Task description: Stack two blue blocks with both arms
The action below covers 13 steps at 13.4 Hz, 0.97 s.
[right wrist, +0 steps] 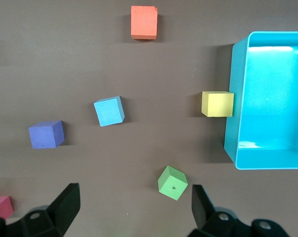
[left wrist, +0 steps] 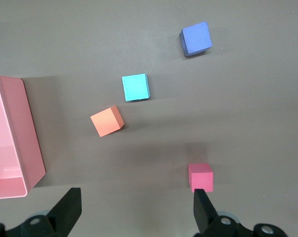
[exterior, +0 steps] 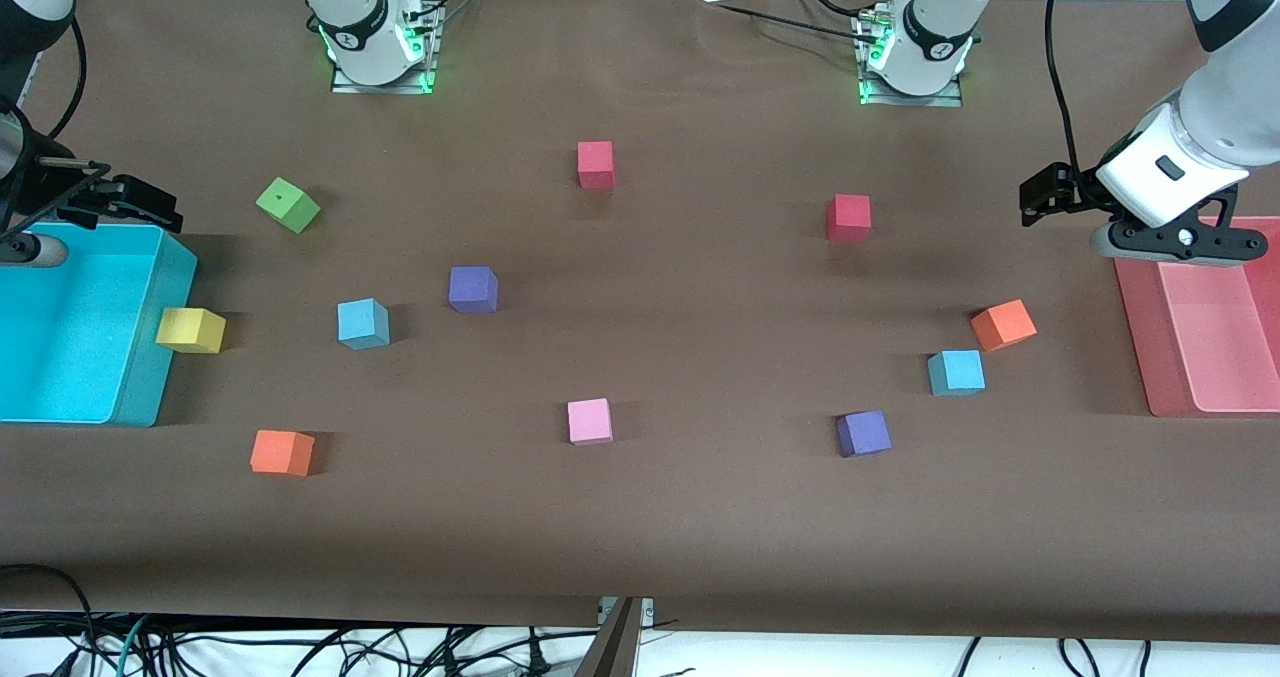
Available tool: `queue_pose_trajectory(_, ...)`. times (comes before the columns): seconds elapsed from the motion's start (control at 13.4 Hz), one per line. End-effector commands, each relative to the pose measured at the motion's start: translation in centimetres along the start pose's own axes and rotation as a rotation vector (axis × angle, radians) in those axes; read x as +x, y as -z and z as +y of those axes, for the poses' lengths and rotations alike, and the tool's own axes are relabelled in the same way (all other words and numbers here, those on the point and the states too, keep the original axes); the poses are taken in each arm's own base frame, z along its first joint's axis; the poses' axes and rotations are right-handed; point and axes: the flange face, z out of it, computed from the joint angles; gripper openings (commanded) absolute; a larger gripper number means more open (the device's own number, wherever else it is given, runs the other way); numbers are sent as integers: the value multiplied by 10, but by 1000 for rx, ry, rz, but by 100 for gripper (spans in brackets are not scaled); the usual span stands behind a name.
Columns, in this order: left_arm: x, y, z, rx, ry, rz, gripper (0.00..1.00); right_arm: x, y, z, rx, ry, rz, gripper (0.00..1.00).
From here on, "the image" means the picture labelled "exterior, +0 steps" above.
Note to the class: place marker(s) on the red foam block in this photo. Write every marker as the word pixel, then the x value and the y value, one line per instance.
pixel 596 162
pixel 848 215

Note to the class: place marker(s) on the purple foam block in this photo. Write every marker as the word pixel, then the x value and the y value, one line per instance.
pixel 863 432
pixel 472 287

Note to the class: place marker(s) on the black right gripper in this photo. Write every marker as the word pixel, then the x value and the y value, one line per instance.
pixel 40 189

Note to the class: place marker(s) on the cyan plastic bin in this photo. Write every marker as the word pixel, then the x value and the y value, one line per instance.
pixel 70 337

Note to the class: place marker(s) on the orange foam block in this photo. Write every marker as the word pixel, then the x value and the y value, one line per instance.
pixel 1003 325
pixel 280 452

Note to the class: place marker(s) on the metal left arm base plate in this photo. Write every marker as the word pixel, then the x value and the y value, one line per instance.
pixel 910 102

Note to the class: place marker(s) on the silver metal bracket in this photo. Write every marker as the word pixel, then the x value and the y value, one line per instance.
pixel 648 609

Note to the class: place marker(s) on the pink plastic bin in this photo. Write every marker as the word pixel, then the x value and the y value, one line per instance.
pixel 1220 337

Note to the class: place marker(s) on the pink foam block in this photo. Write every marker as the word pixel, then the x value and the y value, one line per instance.
pixel 590 421

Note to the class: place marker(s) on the yellow foam block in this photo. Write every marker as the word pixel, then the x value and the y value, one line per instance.
pixel 190 329

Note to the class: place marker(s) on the brown table cloth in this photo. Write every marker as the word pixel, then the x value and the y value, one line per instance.
pixel 700 517

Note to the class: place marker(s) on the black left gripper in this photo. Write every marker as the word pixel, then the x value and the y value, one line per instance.
pixel 1078 192

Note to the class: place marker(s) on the blue foam block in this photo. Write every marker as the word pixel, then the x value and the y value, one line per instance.
pixel 362 322
pixel 955 372

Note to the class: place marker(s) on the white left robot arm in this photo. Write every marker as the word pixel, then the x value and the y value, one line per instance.
pixel 1210 117

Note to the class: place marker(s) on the dark metal bar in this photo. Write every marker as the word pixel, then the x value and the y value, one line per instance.
pixel 612 647

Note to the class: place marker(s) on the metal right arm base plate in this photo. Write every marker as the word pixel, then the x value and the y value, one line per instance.
pixel 385 87

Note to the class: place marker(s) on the green foam block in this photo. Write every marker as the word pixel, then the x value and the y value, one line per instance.
pixel 288 205

